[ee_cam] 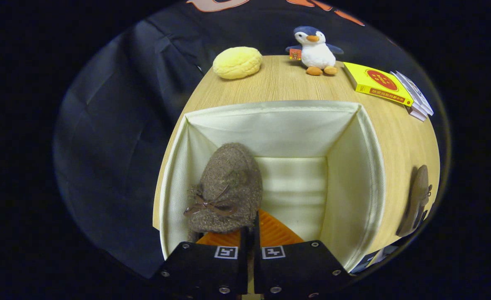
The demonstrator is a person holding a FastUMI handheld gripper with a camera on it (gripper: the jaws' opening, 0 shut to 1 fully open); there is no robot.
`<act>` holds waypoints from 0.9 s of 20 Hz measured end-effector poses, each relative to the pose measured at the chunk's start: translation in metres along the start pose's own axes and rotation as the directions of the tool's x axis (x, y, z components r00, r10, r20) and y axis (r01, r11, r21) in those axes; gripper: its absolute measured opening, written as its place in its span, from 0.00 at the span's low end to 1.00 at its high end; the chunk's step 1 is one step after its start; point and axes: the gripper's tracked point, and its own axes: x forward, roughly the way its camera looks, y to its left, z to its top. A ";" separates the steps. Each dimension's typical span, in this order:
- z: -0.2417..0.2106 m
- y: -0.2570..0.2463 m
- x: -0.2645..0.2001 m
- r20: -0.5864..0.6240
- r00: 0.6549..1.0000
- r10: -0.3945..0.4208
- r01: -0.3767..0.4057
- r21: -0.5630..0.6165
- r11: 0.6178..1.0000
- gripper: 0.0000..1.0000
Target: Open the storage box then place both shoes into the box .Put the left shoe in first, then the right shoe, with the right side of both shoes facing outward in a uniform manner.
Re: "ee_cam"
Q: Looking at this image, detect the cream fabric storage box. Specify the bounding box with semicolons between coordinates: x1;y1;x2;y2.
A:
159;100;386;273

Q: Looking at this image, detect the yellow bun plush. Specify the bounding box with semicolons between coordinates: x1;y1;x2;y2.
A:
212;47;264;80

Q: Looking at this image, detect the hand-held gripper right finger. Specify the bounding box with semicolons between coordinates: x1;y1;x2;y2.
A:
252;209;354;300

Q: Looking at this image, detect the yellow book with red circle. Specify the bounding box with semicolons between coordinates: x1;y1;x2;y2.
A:
343;62;414;108

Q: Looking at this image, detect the penguin plush toy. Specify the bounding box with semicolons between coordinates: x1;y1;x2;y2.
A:
286;26;344;76

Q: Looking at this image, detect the brown fuzzy shoe with bow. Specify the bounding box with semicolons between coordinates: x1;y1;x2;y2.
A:
183;142;263;242
396;165;433;238

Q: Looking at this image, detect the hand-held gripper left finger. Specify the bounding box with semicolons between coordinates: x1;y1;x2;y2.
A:
152;227;250;300

